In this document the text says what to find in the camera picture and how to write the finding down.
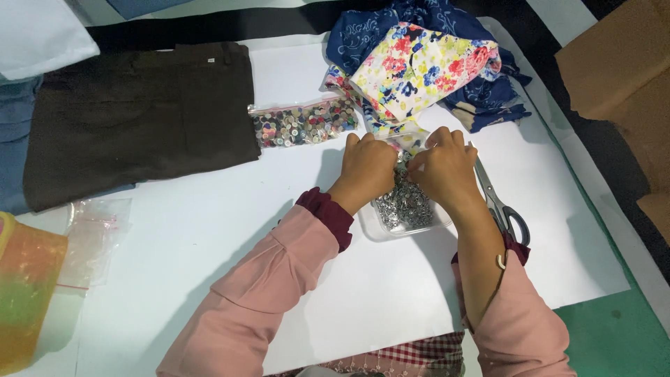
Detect person's left hand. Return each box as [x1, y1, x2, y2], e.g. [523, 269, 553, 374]
[329, 132, 402, 216]

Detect person's right hand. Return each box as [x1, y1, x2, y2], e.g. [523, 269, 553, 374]
[405, 126, 485, 211]

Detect clear bag of metal snaps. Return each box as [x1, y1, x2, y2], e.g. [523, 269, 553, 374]
[358, 131, 454, 243]

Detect clear bag of colourful buttons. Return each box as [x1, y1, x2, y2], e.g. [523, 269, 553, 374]
[248, 96, 361, 149]

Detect floral white fabric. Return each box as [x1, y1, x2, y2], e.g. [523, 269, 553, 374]
[323, 22, 502, 136]

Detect dark blue patterned fabric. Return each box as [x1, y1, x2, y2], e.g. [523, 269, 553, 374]
[326, 0, 533, 134]

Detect large white paper sheet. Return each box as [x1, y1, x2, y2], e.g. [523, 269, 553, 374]
[76, 17, 632, 377]

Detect brown cardboard box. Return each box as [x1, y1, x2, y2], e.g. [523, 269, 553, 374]
[555, 0, 670, 243]

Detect red checked garment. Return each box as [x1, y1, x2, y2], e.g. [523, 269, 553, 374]
[283, 331, 467, 377]

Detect folded brown trousers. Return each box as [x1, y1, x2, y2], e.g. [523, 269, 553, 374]
[22, 42, 262, 213]

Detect green table mat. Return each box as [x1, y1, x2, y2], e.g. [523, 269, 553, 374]
[521, 79, 670, 377]

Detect grey blue cloth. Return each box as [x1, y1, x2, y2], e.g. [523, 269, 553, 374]
[106, 0, 195, 21]

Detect empty clear zip bag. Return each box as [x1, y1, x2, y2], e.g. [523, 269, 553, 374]
[55, 197, 133, 293]

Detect white cloth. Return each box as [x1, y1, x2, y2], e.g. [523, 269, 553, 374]
[0, 0, 101, 82]

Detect folded blue garment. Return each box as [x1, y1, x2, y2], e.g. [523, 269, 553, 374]
[0, 75, 138, 216]

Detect orange green translucent bag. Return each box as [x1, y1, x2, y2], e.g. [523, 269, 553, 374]
[0, 211, 69, 376]

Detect grey handled scissors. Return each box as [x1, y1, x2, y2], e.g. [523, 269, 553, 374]
[468, 140, 531, 248]

